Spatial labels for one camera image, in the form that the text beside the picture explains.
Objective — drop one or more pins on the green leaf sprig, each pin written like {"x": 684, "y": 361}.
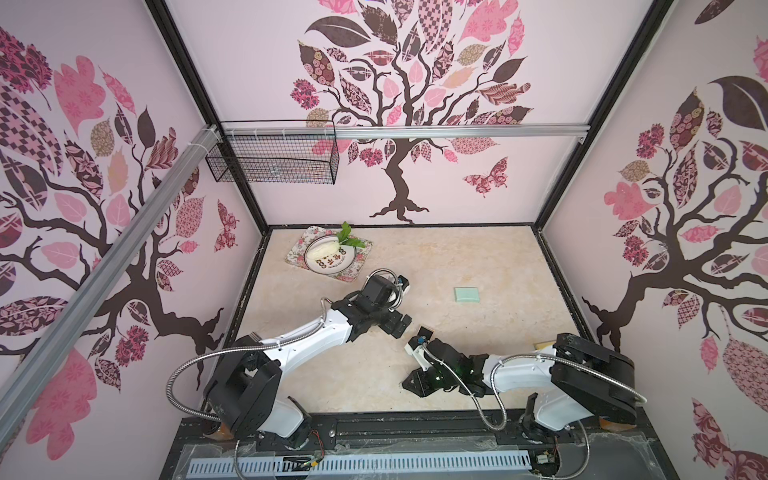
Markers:
{"x": 345, "y": 238}

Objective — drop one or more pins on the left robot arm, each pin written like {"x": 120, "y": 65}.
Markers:
{"x": 243, "y": 392}

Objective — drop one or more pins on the white cable duct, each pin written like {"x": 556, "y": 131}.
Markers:
{"x": 357, "y": 465}

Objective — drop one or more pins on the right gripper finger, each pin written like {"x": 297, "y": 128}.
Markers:
{"x": 417, "y": 383}
{"x": 424, "y": 335}

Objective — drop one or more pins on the yellow sponge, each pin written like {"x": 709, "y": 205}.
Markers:
{"x": 543, "y": 345}

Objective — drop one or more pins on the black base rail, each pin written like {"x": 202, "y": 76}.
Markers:
{"x": 381, "y": 428}

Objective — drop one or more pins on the black wire basket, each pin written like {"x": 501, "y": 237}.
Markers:
{"x": 276, "y": 151}

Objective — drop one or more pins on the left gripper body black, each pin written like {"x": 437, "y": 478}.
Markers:
{"x": 378, "y": 313}

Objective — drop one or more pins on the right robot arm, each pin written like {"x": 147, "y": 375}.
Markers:
{"x": 571, "y": 380}

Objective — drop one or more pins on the amber spice jar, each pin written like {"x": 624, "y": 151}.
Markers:
{"x": 220, "y": 432}
{"x": 615, "y": 427}

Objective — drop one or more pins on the aluminium rail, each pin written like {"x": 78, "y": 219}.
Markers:
{"x": 413, "y": 132}
{"x": 28, "y": 381}

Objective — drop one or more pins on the aluminium rail back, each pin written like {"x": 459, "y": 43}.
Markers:
{"x": 413, "y": 132}

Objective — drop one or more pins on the right amber spice jar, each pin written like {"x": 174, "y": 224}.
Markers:
{"x": 615, "y": 427}

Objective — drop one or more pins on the aluminium rail left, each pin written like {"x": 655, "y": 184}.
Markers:
{"x": 28, "y": 381}

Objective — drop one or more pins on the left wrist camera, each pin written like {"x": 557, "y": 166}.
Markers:
{"x": 401, "y": 284}

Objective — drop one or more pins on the left amber spice jar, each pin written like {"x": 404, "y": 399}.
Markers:
{"x": 220, "y": 432}

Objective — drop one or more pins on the floral round plate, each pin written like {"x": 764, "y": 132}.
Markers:
{"x": 325, "y": 256}

